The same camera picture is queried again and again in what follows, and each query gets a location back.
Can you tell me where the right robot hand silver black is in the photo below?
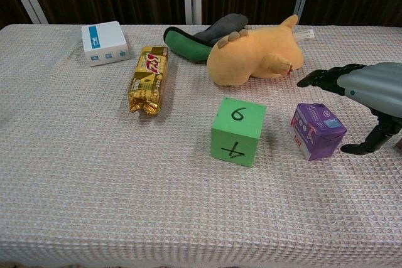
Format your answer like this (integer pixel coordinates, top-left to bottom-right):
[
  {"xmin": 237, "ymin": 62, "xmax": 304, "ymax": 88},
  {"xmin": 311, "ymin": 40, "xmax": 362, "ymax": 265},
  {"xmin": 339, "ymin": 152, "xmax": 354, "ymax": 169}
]
[{"xmin": 296, "ymin": 62, "xmax": 402, "ymax": 156}]

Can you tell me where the purple cube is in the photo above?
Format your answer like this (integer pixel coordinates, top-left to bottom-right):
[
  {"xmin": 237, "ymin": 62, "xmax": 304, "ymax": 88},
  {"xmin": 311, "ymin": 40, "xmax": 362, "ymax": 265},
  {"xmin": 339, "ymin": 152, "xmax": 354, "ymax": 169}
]
[{"xmin": 288, "ymin": 103, "xmax": 348, "ymax": 161}]

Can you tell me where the yellow plush toy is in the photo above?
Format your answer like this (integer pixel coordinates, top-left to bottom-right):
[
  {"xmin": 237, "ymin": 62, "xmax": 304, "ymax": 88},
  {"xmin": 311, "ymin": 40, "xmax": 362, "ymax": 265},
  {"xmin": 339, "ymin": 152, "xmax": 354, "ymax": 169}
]
[{"xmin": 206, "ymin": 14, "xmax": 315, "ymax": 87}]

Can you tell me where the green numbered foam cube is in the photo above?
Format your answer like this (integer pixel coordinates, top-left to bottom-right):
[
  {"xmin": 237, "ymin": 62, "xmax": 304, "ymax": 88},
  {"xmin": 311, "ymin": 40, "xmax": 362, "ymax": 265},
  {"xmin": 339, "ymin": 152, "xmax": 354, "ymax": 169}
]
[{"xmin": 209, "ymin": 97, "xmax": 267, "ymax": 168}]

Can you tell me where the dark grey green pouch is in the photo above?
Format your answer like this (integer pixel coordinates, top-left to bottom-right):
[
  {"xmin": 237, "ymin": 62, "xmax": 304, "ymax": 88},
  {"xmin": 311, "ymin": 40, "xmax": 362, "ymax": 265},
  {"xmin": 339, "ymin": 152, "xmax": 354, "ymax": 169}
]
[{"xmin": 163, "ymin": 13, "xmax": 249, "ymax": 64}]

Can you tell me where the gold snack pack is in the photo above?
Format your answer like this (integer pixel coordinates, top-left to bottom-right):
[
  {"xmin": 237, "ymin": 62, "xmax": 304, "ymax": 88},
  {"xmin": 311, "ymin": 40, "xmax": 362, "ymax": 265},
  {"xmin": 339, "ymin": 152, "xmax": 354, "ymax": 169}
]
[{"xmin": 128, "ymin": 46, "xmax": 170, "ymax": 115}]

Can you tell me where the beige waffle tablecloth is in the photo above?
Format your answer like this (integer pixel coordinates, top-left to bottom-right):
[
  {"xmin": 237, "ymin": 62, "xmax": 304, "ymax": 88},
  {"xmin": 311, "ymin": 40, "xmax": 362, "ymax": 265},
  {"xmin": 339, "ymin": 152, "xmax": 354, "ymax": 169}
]
[{"xmin": 0, "ymin": 23, "xmax": 402, "ymax": 268}]

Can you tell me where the white box with blue stripe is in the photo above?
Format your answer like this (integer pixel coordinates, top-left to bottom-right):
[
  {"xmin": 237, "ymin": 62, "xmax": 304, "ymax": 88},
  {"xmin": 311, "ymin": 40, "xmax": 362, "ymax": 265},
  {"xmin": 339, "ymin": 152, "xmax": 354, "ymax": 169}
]
[{"xmin": 81, "ymin": 21, "xmax": 131, "ymax": 67}]

